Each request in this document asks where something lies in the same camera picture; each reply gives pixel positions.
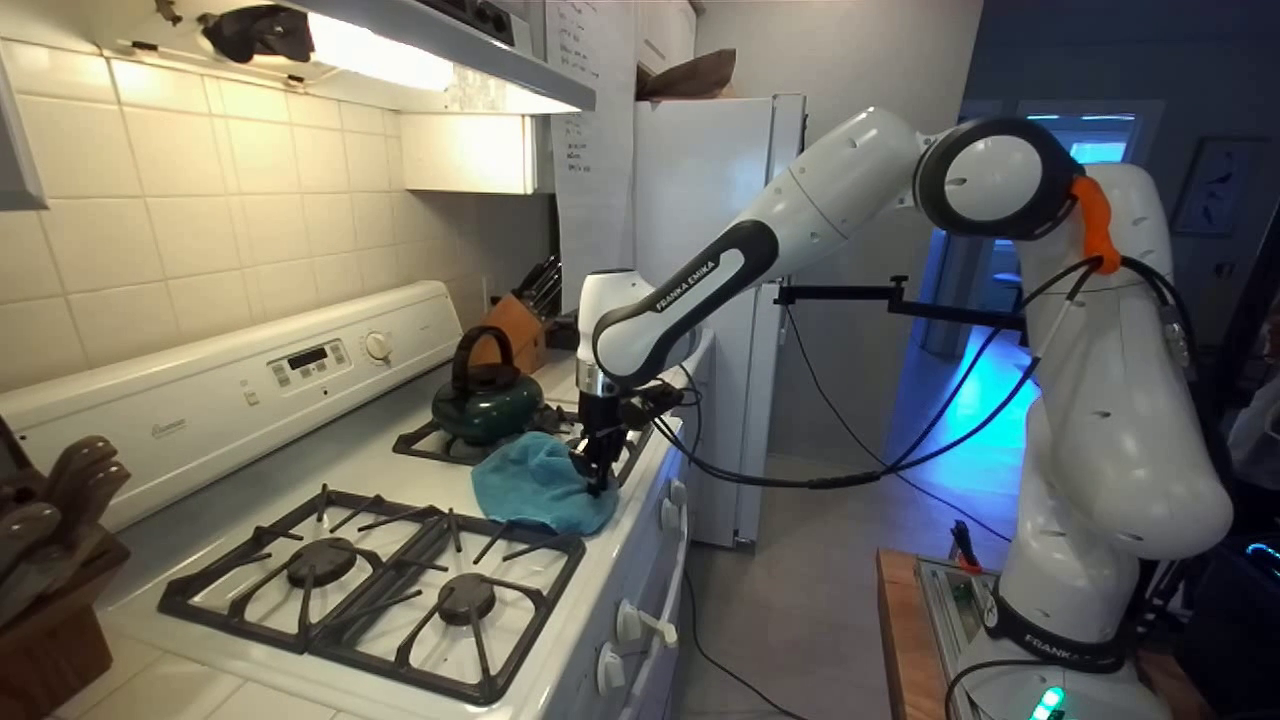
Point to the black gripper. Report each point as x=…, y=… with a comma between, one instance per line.
x=613, y=419

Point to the teal terry towel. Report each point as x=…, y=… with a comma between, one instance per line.
x=535, y=484

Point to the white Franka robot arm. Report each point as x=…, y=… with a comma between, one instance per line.
x=1121, y=442

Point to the white stove knob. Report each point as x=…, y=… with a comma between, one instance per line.
x=676, y=522
x=643, y=624
x=610, y=669
x=675, y=490

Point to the black cast iron stove grate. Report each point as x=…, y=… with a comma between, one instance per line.
x=402, y=564
x=425, y=442

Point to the black stove burner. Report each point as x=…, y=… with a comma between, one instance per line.
x=467, y=600
x=320, y=563

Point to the white gas stove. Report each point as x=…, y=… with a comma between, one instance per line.
x=334, y=461

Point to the dark green kettle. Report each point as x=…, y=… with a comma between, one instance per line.
x=485, y=407

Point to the wooden knife block with knives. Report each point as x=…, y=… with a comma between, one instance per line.
x=522, y=335

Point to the white refrigerator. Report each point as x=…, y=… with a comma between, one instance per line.
x=682, y=186

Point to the white cabinet with handwriting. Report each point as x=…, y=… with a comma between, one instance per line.
x=592, y=162

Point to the wooden table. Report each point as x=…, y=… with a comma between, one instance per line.
x=906, y=641

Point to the red black clamp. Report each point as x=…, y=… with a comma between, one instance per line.
x=963, y=544

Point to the brown wooden bowl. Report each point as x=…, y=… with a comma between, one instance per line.
x=685, y=76

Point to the steel range hood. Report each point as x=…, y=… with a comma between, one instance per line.
x=442, y=43

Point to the dark object on hood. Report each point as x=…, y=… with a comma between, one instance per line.
x=263, y=29

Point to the dark knife block with knives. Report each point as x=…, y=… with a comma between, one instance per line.
x=53, y=641

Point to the black camera boom rod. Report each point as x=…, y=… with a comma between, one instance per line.
x=906, y=297

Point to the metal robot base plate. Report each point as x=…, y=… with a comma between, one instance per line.
x=963, y=624

